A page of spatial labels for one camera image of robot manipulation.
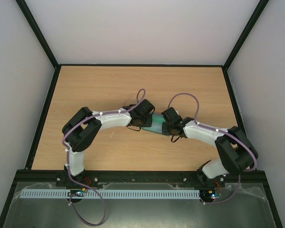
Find grey-green glasses case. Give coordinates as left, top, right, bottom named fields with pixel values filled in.
left=142, top=113, right=165, bottom=135

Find pink sunglasses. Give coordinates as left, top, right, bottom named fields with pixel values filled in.
left=125, top=94, right=139, bottom=105

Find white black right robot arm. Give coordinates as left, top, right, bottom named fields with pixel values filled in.
left=161, top=107, right=258, bottom=186

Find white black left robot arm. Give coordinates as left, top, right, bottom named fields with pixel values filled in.
left=57, top=99, right=155, bottom=187

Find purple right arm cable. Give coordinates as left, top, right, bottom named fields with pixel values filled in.
left=168, top=92, right=257, bottom=205

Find black front mounting rail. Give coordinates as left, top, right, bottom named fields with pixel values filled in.
left=14, top=169, right=266, bottom=188

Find light blue slotted cable duct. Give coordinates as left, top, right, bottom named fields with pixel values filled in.
left=20, top=189, right=200, bottom=200

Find black frame corner post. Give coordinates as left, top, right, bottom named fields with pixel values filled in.
left=223, top=0, right=269, bottom=69

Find black left rear frame post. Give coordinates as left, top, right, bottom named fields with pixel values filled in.
left=15, top=0, right=60, bottom=69

